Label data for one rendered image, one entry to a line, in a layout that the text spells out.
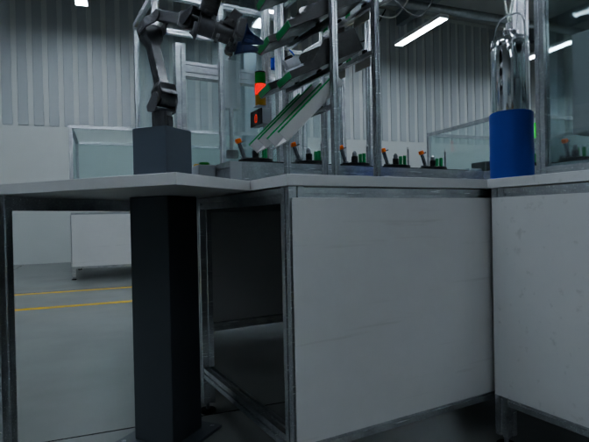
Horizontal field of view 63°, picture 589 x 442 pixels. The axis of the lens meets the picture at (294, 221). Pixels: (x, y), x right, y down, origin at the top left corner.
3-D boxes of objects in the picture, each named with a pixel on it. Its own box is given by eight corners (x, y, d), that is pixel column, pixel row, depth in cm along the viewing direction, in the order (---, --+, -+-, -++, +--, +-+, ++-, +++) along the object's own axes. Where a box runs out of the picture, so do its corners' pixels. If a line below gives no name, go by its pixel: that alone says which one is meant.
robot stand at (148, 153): (133, 188, 163) (131, 128, 163) (160, 189, 176) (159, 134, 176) (166, 186, 157) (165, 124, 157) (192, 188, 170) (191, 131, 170)
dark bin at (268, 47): (269, 43, 165) (259, 22, 164) (259, 55, 178) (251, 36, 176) (337, 17, 173) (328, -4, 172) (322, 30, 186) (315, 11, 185)
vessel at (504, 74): (514, 108, 175) (513, 3, 175) (483, 115, 188) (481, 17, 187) (539, 110, 182) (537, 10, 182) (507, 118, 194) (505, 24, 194)
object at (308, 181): (287, 185, 121) (287, 173, 121) (151, 204, 252) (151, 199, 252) (604, 190, 189) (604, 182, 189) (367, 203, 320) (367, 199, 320)
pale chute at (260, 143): (266, 148, 164) (257, 139, 163) (257, 153, 177) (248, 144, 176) (319, 93, 171) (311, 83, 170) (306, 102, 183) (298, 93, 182)
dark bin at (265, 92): (270, 89, 165) (261, 69, 164) (260, 99, 178) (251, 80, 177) (337, 61, 173) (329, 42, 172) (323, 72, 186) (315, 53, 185)
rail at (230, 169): (230, 188, 175) (230, 158, 175) (167, 198, 253) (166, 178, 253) (244, 188, 178) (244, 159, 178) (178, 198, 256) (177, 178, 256)
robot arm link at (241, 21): (216, 28, 142) (221, 8, 142) (207, 48, 159) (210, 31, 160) (243, 38, 144) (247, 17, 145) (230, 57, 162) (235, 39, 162)
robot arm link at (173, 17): (136, 33, 169) (141, 1, 166) (156, 39, 175) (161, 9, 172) (181, 45, 151) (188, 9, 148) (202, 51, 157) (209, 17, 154)
